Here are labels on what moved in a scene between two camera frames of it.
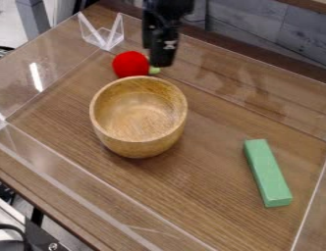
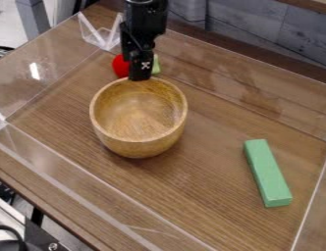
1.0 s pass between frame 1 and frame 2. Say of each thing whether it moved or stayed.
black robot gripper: moved
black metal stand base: stayed
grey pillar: stayed
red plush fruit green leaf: stayed
